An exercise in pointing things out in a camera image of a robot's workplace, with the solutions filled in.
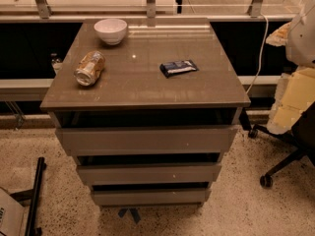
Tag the white ceramic bowl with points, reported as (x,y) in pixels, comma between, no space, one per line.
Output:
(111,31)

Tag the grey drawer cabinet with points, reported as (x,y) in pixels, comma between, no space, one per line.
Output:
(132,92)

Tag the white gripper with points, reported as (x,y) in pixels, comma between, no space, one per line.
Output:
(301,39)

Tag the metal railing post left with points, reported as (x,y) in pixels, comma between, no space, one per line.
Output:
(43,8)

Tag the black office chair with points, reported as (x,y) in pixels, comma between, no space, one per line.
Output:
(301,136)

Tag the white cardboard box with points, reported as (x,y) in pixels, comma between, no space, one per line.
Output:
(11,215)

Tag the clear bottle behind cabinet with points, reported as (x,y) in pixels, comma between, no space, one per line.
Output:
(56,62)

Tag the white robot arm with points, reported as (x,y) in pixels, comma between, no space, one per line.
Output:
(300,46)

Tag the grey top drawer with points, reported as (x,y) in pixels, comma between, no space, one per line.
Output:
(130,141)

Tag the metal railing post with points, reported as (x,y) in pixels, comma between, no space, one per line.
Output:
(43,8)
(254,9)
(151,8)

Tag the metal railing post middle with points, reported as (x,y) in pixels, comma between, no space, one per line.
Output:
(151,8)

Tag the dark blue snack packet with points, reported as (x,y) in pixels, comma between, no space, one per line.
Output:
(173,68)

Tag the metal railing post right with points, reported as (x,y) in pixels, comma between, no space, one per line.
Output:
(254,9)

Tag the black metal stand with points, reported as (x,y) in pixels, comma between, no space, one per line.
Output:
(33,196)

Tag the grey bottom drawer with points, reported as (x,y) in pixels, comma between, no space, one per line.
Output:
(147,198)

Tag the grey drawer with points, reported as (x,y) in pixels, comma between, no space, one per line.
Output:
(149,173)
(147,198)
(130,141)

